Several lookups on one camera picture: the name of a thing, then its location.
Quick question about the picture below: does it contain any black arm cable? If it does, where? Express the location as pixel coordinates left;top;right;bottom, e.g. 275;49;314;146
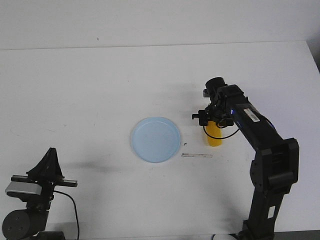
52;190;80;240
202;123;241;140

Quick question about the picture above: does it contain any yellow plastic corn cob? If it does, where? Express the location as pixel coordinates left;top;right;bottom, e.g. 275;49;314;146
205;121;223;147

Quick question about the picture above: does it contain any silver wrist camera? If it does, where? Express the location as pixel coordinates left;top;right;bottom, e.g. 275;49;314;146
5;181;42;198

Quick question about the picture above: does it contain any light blue round plate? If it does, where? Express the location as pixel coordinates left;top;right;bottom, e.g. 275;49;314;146
130;116;181;164

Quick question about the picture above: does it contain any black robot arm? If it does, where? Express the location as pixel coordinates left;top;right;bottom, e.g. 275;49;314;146
1;147;80;240
192;77;300;240

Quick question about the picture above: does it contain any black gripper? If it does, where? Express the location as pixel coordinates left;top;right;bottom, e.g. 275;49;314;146
10;147;78;188
191;104;234;127

